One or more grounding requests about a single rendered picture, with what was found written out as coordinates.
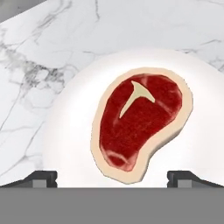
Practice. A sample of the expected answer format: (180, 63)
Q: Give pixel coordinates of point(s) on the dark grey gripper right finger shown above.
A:
(180, 178)

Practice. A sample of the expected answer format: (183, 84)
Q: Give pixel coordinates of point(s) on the white round plate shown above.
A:
(70, 140)

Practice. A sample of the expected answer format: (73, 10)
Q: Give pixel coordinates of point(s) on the raw red steak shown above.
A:
(140, 125)

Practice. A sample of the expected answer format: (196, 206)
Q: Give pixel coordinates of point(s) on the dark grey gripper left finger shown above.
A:
(43, 178)

